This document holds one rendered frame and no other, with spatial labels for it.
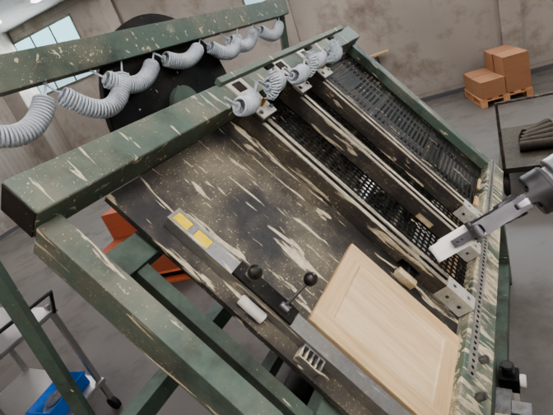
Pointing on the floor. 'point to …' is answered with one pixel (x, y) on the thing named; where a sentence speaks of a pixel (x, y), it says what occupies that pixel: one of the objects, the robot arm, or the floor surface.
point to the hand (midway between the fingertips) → (443, 247)
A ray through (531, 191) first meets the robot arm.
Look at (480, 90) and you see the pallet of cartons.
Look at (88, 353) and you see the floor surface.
